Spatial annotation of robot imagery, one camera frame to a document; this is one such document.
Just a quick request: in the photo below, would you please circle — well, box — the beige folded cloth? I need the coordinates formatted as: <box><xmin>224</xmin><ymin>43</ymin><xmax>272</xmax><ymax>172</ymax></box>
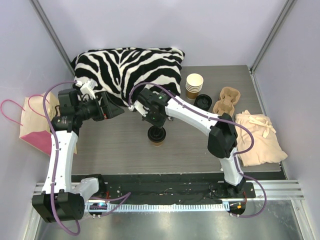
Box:
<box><xmin>235</xmin><ymin>110</ymin><xmax>288</xmax><ymax>167</ymax></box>

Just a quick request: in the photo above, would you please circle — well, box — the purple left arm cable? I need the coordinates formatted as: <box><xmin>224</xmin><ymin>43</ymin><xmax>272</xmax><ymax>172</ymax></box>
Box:
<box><xmin>42</xmin><ymin>80</ymin><xmax>132</xmax><ymax>236</ymax></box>

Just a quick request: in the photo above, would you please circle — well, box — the zebra print pillow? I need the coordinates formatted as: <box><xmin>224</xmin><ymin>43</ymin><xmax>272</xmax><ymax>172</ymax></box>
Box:
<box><xmin>70</xmin><ymin>47</ymin><xmax>185</xmax><ymax>107</ymax></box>

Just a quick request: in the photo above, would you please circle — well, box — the pink paper gift bag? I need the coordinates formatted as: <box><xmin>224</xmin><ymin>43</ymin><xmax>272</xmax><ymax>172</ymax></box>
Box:
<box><xmin>0</xmin><ymin>90</ymin><xmax>78</xmax><ymax>157</ymax></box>

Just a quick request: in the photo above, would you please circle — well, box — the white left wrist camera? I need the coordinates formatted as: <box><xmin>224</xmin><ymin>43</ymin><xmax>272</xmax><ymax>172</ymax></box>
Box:
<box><xmin>75</xmin><ymin>79</ymin><xmax>98</xmax><ymax>99</ymax></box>

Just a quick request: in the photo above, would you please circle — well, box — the brown paper coffee cup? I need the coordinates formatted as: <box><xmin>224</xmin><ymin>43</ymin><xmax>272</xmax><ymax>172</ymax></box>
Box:
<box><xmin>150</xmin><ymin>139</ymin><xmax>165</xmax><ymax>147</ymax></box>

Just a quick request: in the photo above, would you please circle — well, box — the brown cardboard cup carrier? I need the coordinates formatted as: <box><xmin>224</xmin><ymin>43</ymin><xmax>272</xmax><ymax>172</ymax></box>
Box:
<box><xmin>212</xmin><ymin>86</ymin><xmax>241</xmax><ymax>117</ymax></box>

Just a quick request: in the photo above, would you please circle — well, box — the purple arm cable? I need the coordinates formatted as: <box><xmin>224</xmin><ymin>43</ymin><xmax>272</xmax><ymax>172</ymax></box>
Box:
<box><xmin>127</xmin><ymin>82</ymin><xmax>268</xmax><ymax>218</ymax></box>
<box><xmin>42</xmin><ymin>80</ymin><xmax>132</xmax><ymax>236</ymax></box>

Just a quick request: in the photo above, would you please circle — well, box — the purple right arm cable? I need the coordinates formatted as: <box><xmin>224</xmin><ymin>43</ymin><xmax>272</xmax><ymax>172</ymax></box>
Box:
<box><xmin>127</xmin><ymin>82</ymin><xmax>268</xmax><ymax>218</ymax></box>

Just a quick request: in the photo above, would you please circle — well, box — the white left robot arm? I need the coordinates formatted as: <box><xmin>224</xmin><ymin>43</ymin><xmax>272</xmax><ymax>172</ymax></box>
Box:
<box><xmin>32</xmin><ymin>88</ymin><xmax>125</xmax><ymax>223</ymax></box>

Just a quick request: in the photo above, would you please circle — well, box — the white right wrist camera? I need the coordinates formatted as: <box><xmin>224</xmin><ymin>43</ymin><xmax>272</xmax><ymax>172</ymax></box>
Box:
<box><xmin>128</xmin><ymin>100</ymin><xmax>148</xmax><ymax>117</ymax></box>

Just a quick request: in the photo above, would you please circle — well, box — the stack of paper cups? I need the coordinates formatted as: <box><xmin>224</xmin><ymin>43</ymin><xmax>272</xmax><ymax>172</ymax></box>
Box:
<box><xmin>185</xmin><ymin>73</ymin><xmax>204</xmax><ymax>100</ymax></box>

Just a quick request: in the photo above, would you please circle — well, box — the perforated metal rail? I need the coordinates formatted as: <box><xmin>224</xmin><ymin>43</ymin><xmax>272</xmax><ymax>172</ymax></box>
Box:
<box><xmin>84</xmin><ymin>201</ymin><xmax>230</xmax><ymax>215</ymax></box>

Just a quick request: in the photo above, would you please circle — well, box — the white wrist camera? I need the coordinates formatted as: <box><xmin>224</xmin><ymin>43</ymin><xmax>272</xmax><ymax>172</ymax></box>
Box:
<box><xmin>75</xmin><ymin>79</ymin><xmax>98</xmax><ymax>99</ymax></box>
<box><xmin>128</xmin><ymin>100</ymin><xmax>148</xmax><ymax>117</ymax></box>

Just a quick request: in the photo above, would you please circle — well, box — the black cup lid stack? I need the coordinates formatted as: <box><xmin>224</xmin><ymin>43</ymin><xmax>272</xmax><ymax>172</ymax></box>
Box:
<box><xmin>193</xmin><ymin>94</ymin><xmax>213</xmax><ymax>111</ymax></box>

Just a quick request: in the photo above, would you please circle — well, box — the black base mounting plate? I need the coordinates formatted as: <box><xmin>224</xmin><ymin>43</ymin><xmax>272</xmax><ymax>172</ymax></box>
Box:
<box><xmin>71</xmin><ymin>172</ymin><xmax>286</xmax><ymax>206</ymax></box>

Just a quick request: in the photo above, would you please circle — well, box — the black plastic cup lid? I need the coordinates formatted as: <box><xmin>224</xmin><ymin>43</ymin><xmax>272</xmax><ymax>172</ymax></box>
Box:
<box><xmin>147</xmin><ymin>126</ymin><xmax>167</xmax><ymax>144</ymax></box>

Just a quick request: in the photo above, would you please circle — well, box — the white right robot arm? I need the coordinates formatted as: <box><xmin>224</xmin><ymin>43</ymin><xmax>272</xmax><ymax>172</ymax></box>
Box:
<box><xmin>133</xmin><ymin>88</ymin><xmax>246</xmax><ymax>198</ymax></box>

